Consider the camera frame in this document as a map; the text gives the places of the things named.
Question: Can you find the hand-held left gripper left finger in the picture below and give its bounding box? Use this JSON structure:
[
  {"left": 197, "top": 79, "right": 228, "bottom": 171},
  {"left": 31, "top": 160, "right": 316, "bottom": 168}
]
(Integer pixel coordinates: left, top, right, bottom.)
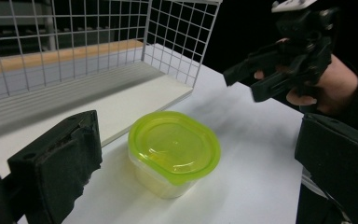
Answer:
[{"left": 7, "top": 109, "right": 103, "bottom": 224}]

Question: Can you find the white wire shelf rack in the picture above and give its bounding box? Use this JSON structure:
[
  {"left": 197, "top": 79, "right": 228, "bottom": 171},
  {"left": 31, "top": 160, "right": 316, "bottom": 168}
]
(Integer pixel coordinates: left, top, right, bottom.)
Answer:
[{"left": 0, "top": 0, "right": 223, "bottom": 147}]

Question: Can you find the clear container with green lid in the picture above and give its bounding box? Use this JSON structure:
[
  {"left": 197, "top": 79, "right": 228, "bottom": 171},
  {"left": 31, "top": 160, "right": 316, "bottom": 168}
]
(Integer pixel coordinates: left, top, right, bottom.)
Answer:
[{"left": 128, "top": 110, "right": 222, "bottom": 200}]

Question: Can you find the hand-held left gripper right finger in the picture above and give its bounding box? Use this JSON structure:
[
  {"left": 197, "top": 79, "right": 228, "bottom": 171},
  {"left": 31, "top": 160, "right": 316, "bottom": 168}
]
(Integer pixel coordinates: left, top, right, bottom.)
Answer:
[{"left": 294, "top": 112, "right": 358, "bottom": 224}]

